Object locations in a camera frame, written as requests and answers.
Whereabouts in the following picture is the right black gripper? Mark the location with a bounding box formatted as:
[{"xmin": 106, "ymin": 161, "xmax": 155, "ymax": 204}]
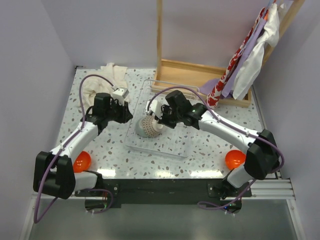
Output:
[{"xmin": 155, "ymin": 105, "xmax": 182, "ymax": 129}]

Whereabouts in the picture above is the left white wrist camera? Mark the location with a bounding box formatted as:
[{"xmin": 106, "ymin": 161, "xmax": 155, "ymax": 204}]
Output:
[{"xmin": 111, "ymin": 87, "xmax": 129, "ymax": 105}]

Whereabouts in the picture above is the brown patterned bowl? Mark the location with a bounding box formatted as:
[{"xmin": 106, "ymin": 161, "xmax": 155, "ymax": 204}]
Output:
[{"xmin": 140, "ymin": 115, "xmax": 163, "ymax": 138}]

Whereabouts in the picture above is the orange bowl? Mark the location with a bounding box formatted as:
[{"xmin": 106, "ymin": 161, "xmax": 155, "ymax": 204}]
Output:
[
  {"xmin": 73, "ymin": 151, "xmax": 92, "ymax": 173},
  {"xmin": 224, "ymin": 150, "xmax": 246, "ymax": 170}
]

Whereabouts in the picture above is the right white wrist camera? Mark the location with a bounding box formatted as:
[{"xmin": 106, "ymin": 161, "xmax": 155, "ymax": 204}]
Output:
[{"xmin": 145, "ymin": 100, "xmax": 163, "ymax": 119}]

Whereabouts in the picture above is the red white patterned cloth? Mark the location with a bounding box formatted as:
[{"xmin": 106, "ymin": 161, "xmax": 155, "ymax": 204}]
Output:
[{"xmin": 200, "ymin": 7, "xmax": 267, "ymax": 108}]

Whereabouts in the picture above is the cream crumpled cloth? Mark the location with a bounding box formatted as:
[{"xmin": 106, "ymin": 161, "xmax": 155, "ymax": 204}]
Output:
[{"xmin": 82, "ymin": 62, "xmax": 128, "ymax": 110}]

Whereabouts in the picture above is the white wire dish rack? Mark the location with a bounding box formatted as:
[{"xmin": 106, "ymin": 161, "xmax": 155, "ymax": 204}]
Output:
[{"xmin": 124, "ymin": 79, "xmax": 195, "ymax": 159}]

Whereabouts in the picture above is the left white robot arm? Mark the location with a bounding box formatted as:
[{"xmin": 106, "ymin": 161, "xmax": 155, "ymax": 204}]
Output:
[{"xmin": 33, "ymin": 87, "xmax": 133, "ymax": 200}]

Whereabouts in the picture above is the aluminium rail frame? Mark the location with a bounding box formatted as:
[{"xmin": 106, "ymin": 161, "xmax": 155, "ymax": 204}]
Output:
[{"xmin": 20, "ymin": 179, "xmax": 306, "ymax": 240}]

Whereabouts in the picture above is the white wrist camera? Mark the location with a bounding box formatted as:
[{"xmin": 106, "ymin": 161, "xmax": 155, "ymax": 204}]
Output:
[
  {"xmin": 145, "ymin": 100, "xmax": 163, "ymax": 119},
  {"xmin": 111, "ymin": 87, "xmax": 129, "ymax": 105}
]

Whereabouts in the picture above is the pale green bowl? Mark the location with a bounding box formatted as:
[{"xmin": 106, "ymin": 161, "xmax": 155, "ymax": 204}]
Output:
[{"xmin": 134, "ymin": 117, "xmax": 148, "ymax": 138}]

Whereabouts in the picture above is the lilac cloth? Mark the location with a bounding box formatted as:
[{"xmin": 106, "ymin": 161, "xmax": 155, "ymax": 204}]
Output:
[{"xmin": 198, "ymin": 4, "xmax": 271, "ymax": 99}]

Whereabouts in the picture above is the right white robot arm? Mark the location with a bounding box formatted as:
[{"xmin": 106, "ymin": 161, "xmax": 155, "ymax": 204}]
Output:
[{"xmin": 145, "ymin": 87, "xmax": 283, "ymax": 197}]

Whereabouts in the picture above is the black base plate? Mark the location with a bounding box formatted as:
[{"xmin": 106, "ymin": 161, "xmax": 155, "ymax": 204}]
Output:
[{"xmin": 75, "ymin": 178, "xmax": 252, "ymax": 213}]

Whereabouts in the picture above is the white hanging cloth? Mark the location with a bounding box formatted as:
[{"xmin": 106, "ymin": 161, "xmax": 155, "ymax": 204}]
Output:
[{"xmin": 232, "ymin": 3, "xmax": 280, "ymax": 100}]

